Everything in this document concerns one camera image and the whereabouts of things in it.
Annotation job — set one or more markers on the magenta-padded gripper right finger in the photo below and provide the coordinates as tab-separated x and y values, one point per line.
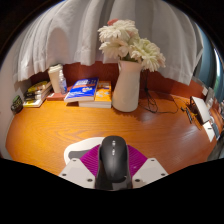
143	170

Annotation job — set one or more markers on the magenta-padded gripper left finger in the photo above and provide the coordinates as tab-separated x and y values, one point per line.
80	171

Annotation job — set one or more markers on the black computer mouse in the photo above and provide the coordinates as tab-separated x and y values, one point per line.
114	160

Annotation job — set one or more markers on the white and grey mouse pad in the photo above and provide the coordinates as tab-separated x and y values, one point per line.
78	146

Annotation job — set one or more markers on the white paper sheet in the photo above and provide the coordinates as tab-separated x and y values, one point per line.
210	130

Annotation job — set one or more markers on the red book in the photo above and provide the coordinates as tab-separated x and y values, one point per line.
56	96

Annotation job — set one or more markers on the orange-covered book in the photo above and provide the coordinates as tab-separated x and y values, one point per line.
104	93

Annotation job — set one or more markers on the yellow and white thick book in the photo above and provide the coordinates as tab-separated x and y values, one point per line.
35	101

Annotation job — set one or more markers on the white ceramic vase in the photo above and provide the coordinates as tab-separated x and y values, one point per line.
126	88

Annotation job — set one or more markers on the white laptop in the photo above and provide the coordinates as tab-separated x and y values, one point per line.
201	109

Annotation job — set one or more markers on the black book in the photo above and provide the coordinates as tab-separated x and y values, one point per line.
37	93
36	96

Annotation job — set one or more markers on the clear spray bottle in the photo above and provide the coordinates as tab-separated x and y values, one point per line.
63	85

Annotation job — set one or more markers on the cream lidded container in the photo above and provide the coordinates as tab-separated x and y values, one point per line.
55	80

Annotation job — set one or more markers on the white flower bouquet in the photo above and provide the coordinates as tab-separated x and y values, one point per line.
128	43

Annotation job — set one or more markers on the white pleated curtain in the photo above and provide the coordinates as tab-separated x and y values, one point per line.
76	33

